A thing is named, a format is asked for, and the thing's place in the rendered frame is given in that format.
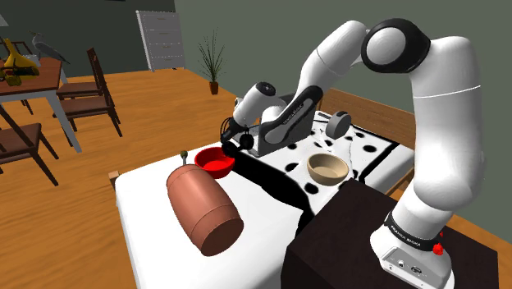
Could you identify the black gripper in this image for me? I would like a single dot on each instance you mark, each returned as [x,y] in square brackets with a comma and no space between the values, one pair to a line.
[245,141]

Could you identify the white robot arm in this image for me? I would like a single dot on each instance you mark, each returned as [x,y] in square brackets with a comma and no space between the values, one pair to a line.
[444,152]

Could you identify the red bowl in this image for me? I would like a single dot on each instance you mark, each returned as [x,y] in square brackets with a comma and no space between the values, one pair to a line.
[215,165]

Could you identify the small olive knob on stem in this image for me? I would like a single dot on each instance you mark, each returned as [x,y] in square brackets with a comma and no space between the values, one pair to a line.
[184,153]

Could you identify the brown wooden barrel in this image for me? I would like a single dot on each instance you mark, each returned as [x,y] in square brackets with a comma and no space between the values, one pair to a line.
[204,208]

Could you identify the potted green plant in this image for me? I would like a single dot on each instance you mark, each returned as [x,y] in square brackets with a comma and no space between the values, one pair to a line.
[213,64]

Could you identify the beige bowl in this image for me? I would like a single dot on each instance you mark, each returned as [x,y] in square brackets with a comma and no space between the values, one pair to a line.
[327,170]

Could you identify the white chest of drawers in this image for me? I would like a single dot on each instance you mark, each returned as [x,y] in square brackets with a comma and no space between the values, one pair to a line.
[162,40]

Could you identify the dark robot stand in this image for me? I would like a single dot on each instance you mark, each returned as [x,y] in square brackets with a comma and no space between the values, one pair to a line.
[340,240]

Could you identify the dark wooden chair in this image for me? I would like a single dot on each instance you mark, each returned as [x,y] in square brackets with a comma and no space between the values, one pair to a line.
[80,89]
[20,138]
[26,105]
[86,105]

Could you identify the wooden dining table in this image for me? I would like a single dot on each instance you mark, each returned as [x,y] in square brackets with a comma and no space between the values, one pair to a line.
[40,82]

